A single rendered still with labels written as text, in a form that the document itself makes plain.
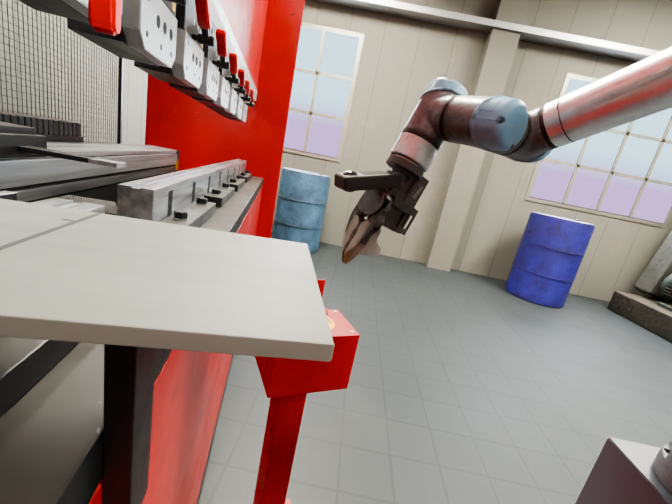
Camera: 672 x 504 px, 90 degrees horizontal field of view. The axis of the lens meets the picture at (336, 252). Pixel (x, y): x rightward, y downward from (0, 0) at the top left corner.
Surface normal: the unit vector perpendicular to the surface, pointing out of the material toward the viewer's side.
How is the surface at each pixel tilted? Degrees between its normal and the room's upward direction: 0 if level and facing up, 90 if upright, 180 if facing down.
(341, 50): 90
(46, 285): 0
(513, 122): 94
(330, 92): 90
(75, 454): 0
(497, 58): 90
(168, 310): 0
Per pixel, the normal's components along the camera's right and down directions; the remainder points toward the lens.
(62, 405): 0.19, -0.95
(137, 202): 0.15, 0.29
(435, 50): -0.07, 0.25
